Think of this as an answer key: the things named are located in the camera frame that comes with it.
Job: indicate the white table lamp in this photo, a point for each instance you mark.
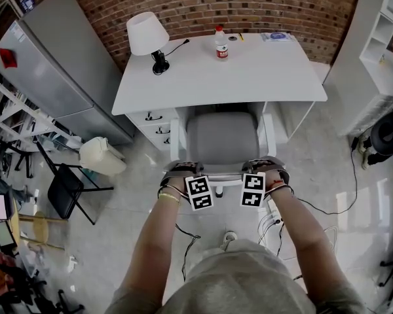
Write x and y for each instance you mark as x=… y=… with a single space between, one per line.
x=145 y=33

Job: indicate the grey refrigerator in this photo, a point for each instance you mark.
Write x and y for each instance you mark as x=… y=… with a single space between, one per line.
x=62 y=67

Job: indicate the person's left forearm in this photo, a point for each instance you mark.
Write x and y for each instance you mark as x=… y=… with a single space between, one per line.
x=152 y=237

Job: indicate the black round swivel stool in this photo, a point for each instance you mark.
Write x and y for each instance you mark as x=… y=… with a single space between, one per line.
x=388 y=132

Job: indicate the blue and white booklet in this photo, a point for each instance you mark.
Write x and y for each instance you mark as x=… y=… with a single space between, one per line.
x=276 y=36

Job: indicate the white power strip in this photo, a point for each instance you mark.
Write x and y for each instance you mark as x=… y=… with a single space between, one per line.
x=273 y=211

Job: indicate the white desk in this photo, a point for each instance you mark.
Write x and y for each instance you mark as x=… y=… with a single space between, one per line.
x=222 y=80

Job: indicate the small black round disc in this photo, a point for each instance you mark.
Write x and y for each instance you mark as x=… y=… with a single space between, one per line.
x=232 y=38

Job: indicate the person's grey shoe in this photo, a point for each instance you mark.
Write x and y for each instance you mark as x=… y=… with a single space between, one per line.
x=230 y=239

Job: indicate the white trash bin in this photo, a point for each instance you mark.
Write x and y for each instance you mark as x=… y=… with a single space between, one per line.
x=101 y=157

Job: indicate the black folding chair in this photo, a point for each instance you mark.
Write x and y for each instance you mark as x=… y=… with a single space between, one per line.
x=63 y=191

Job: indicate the person's grey shirt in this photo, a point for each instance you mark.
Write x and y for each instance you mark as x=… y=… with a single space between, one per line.
x=245 y=280

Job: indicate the grey office chair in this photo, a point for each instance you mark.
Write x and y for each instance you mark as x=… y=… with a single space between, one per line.
x=222 y=139

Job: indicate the person's right forearm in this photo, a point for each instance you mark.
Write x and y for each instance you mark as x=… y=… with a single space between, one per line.
x=303 y=234

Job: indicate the yellow pen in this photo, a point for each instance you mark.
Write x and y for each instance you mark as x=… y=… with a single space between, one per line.
x=241 y=37

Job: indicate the clear red-label water bottle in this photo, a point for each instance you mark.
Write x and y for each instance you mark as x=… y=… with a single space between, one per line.
x=221 y=46

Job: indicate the red paper square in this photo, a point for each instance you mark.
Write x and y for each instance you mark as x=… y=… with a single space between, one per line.
x=8 y=58

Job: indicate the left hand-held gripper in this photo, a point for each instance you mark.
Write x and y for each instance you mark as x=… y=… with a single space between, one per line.
x=199 y=191

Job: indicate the tablet with pink screen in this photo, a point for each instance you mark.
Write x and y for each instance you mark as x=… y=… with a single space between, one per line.
x=0 y=206

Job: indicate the white cube shelf unit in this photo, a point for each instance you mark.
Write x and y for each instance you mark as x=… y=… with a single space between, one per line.
x=370 y=61

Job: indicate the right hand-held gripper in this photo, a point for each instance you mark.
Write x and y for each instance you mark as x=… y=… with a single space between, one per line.
x=253 y=188

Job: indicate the white open shelf rack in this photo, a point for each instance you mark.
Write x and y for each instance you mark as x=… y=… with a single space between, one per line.
x=16 y=110

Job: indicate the clear blue-label water bottle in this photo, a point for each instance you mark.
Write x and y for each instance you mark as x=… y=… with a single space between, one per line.
x=26 y=0

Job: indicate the wooden round stool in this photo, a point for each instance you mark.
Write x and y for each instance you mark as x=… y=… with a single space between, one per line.
x=41 y=229

